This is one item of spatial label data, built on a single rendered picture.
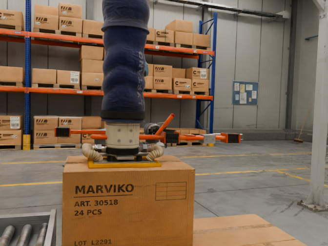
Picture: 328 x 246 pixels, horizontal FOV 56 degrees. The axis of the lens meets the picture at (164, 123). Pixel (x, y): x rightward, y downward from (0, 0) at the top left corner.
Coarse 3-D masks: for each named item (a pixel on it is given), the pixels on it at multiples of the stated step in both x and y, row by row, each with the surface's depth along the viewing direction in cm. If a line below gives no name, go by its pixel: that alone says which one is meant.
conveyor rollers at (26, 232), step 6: (6, 228) 167; (12, 228) 168; (24, 228) 167; (30, 228) 169; (42, 228) 168; (6, 234) 159; (12, 234) 164; (24, 234) 159; (30, 234) 166; (42, 234) 160; (0, 240) 152; (6, 240) 153; (18, 240) 154; (24, 240) 153; (42, 240) 154
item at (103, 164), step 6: (108, 156) 144; (138, 156) 148; (90, 162) 143; (96, 162) 141; (102, 162) 142; (108, 162) 142; (114, 162) 143; (120, 162) 143; (126, 162) 144; (132, 162) 145; (138, 162) 146; (144, 162) 146; (150, 162) 147; (156, 162) 149
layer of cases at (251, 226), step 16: (208, 224) 183; (224, 224) 183; (240, 224) 184; (256, 224) 185; (208, 240) 160; (224, 240) 161; (240, 240) 162; (256, 240) 162; (272, 240) 163; (288, 240) 164
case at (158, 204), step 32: (160, 160) 165; (64, 192) 131; (96, 192) 135; (128, 192) 138; (160, 192) 142; (192, 192) 146; (64, 224) 132; (96, 224) 136; (128, 224) 139; (160, 224) 143; (192, 224) 147
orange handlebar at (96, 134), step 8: (96, 136) 150; (104, 136) 151; (144, 136) 156; (152, 136) 157; (160, 136) 158; (184, 136) 162; (192, 136) 163; (200, 136) 164; (216, 136) 167; (224, 136) 168
